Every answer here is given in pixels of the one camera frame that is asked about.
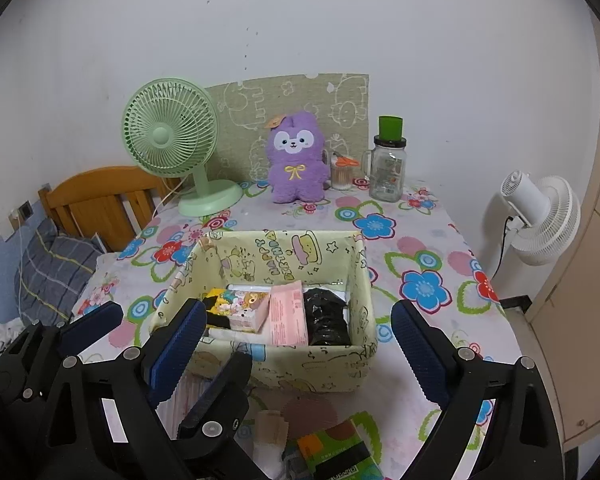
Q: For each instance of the glass jar mug green lid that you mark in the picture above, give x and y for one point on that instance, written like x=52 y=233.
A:
x=386 y=175

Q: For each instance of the wooden bed headboard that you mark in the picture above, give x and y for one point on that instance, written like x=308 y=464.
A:
x=95 y=200

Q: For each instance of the yellow plush item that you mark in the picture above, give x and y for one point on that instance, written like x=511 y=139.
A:
x=215 y=310

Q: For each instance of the purple plush toy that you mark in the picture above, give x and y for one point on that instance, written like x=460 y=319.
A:
x=295 y=180

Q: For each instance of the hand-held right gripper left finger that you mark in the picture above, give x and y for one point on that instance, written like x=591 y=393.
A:
x=177 y=350

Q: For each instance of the orange scissors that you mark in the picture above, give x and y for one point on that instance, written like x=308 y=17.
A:
x=347 y=161

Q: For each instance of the beige door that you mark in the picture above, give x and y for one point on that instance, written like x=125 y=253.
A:
x=590 y=260

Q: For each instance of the grey plaid pillow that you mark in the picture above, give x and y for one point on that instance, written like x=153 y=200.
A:
x=55 y=270

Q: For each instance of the white crumpled cloth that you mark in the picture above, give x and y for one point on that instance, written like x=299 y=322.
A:
x=7 y=332

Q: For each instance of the white standing fan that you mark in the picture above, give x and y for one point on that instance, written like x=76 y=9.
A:
x=550 y=220

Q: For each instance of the yellow printed fabric storage box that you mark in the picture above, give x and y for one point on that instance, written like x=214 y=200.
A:
x=290 y=365

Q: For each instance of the floral tablecloth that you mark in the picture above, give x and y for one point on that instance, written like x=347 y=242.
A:
x=420 y=240

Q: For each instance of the green desk fan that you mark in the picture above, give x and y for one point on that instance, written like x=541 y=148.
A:
x=165 y=135

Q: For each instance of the cartoon printed tissue pack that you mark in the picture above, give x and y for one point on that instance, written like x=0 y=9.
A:
x=242 y=310

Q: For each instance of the green orange black packet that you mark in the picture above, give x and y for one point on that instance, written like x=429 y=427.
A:
x=335 y=447

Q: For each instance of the black plastic bag bundle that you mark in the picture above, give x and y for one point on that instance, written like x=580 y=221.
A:
x=325 y=317

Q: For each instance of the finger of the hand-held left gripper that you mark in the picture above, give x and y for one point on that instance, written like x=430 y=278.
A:
x=220 y=395
x=97 y=320

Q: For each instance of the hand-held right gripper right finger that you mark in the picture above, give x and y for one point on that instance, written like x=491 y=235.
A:
x=422 y=355

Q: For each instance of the cotton swab cup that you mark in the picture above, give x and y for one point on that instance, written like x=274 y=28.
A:
x=341 y=178

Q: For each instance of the green printed board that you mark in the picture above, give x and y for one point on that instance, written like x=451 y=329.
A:
x=245 y=110

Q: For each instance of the pink packet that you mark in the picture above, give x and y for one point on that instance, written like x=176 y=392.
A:
x=287 y=315

